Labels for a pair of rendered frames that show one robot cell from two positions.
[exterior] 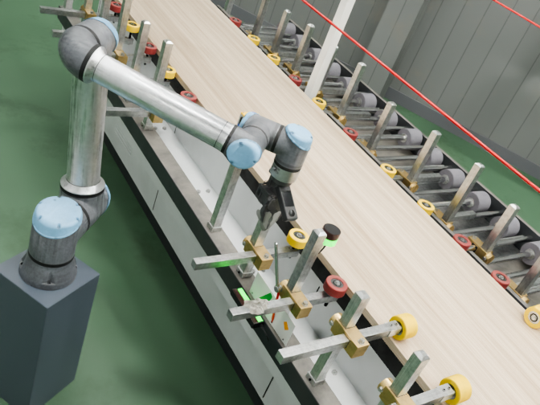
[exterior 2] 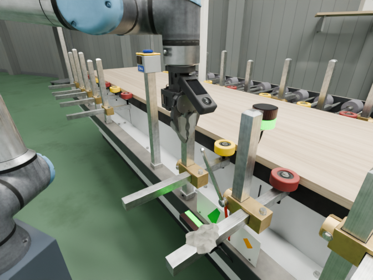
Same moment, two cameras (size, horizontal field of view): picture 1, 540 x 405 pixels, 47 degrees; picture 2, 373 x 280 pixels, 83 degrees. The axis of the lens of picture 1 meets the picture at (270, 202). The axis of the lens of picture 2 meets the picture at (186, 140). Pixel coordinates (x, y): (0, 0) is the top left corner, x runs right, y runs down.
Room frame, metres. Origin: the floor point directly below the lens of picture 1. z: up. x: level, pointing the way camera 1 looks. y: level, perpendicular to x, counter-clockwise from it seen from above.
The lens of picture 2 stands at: (1.15, -0.09, 1.28)
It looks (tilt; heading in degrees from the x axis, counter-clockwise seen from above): 26 degrees down; 7
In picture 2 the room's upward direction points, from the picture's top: straight up
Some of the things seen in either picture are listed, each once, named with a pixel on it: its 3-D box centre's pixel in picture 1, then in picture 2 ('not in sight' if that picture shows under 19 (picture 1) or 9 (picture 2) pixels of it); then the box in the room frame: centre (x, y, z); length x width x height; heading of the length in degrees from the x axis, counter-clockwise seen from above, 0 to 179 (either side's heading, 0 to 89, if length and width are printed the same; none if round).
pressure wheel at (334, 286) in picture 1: (331, 293); (281, 188); (1.70, -0.32, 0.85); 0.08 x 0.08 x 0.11
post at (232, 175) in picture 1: (229, 182); (152, 124); (2.00, 0.17, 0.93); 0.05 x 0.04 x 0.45; 43
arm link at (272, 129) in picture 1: (259, 132); (130, 13); (1.69, 0.11, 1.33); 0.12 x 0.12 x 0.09; 88
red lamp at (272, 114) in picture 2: (330, 231); (264, 111); (1.66, -0.21, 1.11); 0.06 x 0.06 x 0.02
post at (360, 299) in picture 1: (333, 347); (337, 269); (1.44, -0.35, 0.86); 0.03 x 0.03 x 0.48; 43
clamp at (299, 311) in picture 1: (294, 298); (246, 207); (1.61, -0.20, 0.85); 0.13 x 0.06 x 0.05; 43
